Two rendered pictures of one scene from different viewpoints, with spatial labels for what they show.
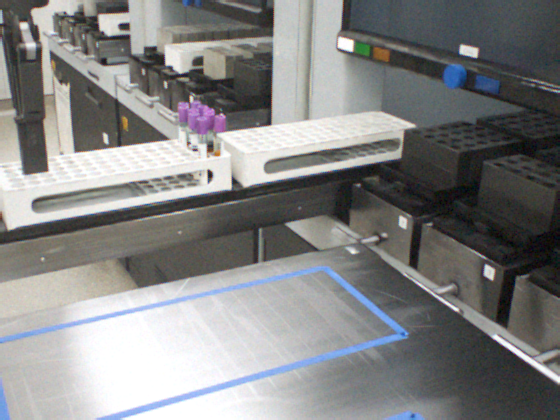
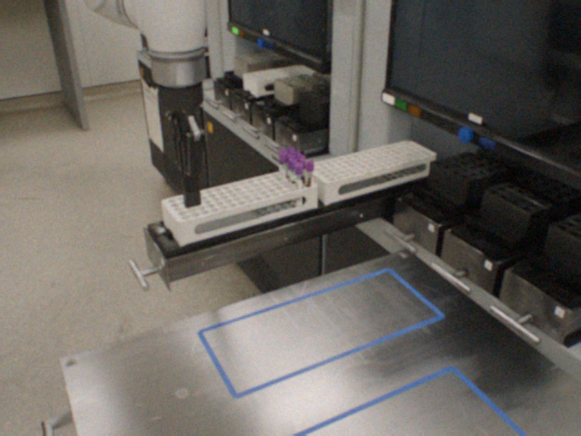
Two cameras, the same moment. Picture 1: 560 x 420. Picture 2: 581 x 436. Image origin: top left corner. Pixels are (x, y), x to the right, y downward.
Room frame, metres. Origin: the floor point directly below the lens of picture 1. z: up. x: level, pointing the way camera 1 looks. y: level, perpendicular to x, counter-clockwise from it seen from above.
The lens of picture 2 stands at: (-0.14, 0.11, 1.39)
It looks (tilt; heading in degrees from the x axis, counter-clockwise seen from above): 29 degrees down; 357
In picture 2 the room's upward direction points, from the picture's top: straight up
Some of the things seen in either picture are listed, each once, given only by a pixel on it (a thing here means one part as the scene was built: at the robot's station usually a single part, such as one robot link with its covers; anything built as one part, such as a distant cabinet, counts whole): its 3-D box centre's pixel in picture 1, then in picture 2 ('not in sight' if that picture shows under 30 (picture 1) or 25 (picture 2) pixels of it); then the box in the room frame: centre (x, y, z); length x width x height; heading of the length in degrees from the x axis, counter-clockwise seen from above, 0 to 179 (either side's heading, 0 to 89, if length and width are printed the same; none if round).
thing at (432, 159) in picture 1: (433, 160); (449, 183); (0.93, -0.26, 0.85); 0.12 x 0.02 x 0.06; 28
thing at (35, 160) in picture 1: (33, 145); (192, 189); (0.82, 0.26, 0.90); 0.03 x 0.01 x 0.07; 117
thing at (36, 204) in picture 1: (116, 182); (242, 206); (0.87, 0.17, 0.83); 0.30 x 0.10 x 0.06; 117
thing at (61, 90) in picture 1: (61, 119); (150, 113); (2.57, 0.70, 0.43); 0.27 x 0.02 x 0.36; 27
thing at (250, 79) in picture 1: (250, 79); (312, 107); (1.42, 0.00, 0.85); 0.12 x 0.02 x 0.06; 28
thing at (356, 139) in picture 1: (317, 149); (370, 173); (1.02, -0.11, 0.83); 0.30 x 0.10 x 0.06; 117
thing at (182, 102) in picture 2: (16, 13); (182, 107); (0.83, 0.26, 1.06); 0.08 x 0.07 x 0.09; 27
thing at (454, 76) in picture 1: (454, 76); (466, 134); (0.87, -0.26, 0.98); 0.03 x 0.01 x 0.03; 27
